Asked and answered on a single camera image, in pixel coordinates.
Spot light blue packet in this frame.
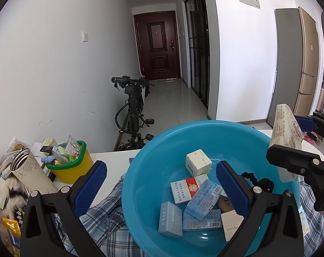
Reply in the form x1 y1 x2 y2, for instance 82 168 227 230
182 209 223 231

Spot dark brown box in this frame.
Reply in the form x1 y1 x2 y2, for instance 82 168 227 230
217 195 234 215

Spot plain white box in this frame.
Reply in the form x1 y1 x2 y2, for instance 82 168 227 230
221 210 245 242

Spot black framed glass door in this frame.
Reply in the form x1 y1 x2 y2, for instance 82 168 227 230
184 0 210 110

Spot cookie packet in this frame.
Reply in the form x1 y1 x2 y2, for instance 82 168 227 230
8 137 31 153

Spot blue plastic basin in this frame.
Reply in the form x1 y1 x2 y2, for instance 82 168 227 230
122 120 301 257

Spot cream small box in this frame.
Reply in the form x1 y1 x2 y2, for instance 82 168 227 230
185 149 213 176

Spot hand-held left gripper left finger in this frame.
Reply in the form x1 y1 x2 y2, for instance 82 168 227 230
20 160 108 257

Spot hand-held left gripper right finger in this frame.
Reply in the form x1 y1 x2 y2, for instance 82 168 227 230
215 161 305 257

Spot yellow bucket green rim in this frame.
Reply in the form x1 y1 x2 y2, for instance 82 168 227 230
45 140 94 184

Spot dark brown entrance door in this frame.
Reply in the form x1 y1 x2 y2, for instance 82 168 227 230
133 11 182 81

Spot grey-blue pack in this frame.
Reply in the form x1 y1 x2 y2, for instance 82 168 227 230
158 201 183 238

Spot black bicycle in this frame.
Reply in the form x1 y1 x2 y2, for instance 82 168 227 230
111 76 155 152

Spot black hair tie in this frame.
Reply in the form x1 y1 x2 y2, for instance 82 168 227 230
238 171 275 193

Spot cream patterned tumbler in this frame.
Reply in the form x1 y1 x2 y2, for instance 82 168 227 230
11 148 58 193

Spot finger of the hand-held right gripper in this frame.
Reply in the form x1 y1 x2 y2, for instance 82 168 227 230
266 144 324 179
294 111 324 134

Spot blue plaid cloth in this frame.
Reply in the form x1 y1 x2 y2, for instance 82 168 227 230
53 173 323 257

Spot beige refrigerator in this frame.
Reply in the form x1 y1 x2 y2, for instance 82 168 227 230
266 7 321 127

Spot tape roll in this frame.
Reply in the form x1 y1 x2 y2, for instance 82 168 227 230
41 138 58 149

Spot red and white box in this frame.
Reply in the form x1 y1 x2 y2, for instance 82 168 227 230
170 177 205 204

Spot pale teal long box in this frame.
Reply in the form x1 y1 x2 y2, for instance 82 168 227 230
184 179 223 220

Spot white tissue pack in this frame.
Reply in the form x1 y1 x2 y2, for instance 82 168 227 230
267 103 304 183

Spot assorted small sachets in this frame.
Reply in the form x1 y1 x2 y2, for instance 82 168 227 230
48 135 83 165

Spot white tower print box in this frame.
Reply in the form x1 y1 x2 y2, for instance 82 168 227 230
298 206 311 236

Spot white plush toy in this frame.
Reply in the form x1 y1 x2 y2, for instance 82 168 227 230
0 154 29 220

